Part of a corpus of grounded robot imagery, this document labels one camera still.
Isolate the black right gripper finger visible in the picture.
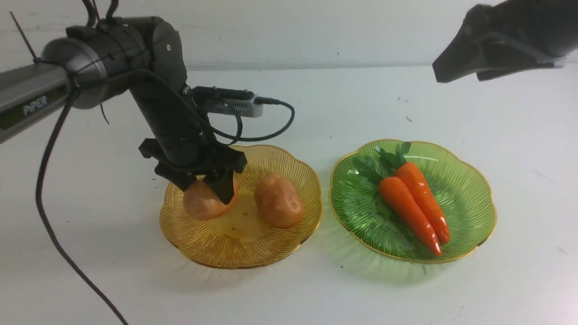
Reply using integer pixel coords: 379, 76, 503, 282
432, 5, 565, 83

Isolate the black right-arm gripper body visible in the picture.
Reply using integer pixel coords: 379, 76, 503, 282
489, 0, 578, 57

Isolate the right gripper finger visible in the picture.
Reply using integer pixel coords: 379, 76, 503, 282
476, 58, 566, 82

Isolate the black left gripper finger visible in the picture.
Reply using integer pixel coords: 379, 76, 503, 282
154, 162, 197, 192
204, 169, 235, 205

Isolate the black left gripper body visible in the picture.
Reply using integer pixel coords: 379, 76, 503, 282
139, 108, 247, 176

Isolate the toy potato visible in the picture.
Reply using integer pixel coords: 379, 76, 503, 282
182, 179, 239, 221
254, 174, 305, 229

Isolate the toy carrot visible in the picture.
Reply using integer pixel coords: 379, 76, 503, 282
376, 142, 450, 245
353, 157, 442, 256

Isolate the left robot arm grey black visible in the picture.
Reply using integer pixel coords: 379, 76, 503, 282
1, 17, 247, 202

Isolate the amber ribbed plastic plate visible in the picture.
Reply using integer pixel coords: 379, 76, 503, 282
159, 145, 324, 269

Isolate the green ribbed plastic plate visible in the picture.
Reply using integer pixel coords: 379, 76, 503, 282
328, 139, 497, 264

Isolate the black camera cable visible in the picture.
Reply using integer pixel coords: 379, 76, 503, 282
35, 68, 296, 325

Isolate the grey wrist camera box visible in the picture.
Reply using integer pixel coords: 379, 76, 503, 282
189, 86, 264, 119

